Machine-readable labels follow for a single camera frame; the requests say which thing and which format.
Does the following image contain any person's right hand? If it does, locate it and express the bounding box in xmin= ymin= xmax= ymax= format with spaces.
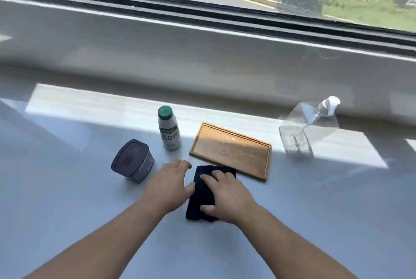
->
xmin=199 ymin=169 xmax=261 ymax=224

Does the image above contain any clear spray bottle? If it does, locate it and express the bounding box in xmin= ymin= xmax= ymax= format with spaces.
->
xmin=279 ymin=96 xmax=341 ymax=156

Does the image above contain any person's left forearm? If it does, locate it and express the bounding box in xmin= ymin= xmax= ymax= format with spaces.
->
xmin=23 ymin=199 xmax=175 ymax=279

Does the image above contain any black cloth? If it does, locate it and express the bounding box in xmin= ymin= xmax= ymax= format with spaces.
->
xmin=185 ymin=165 xmax=237 ymax=223

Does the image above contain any person's left hand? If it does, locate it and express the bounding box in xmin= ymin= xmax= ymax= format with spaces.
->
xmin=143 ymin=158 xmax=195 ymax=221

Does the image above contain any white table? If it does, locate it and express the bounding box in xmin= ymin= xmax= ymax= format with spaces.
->
xmin=0 ymin=64 xmax=416 ymax=279

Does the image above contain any wooden tray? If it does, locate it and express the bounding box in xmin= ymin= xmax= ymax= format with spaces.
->
xmin=189 ymin=122 xmax=273 ymax=181

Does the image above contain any person's right forearm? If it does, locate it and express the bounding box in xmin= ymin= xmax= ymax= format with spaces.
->
xmin=239 ymin=205 xmax=358 ymax=279

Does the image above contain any black window frame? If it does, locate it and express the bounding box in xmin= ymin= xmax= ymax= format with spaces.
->
xmin=0 ymin=0 xmax=416 ymax=59

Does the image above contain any white bottle green cap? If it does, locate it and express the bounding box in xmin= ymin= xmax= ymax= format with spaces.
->
xmin=157 ymin=105 xmax=182 ymax=151

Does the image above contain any dark lidded plastic container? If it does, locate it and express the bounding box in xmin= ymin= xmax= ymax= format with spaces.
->
xmin=111 ymin=139 xmax=155 ymax=184

